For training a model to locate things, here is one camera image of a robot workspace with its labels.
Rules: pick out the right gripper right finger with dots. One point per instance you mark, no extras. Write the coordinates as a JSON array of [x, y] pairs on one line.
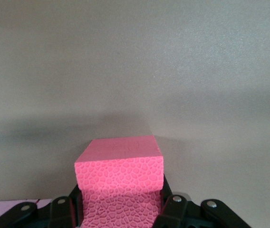
[[192, 213]]

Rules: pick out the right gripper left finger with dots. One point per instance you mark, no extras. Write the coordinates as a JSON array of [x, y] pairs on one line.
[[54, 213]]

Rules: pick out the red foam block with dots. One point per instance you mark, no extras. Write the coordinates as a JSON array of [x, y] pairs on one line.
[[118, 166]]

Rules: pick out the table cover mat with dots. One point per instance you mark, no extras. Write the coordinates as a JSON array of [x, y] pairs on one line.
[[196, 71]]

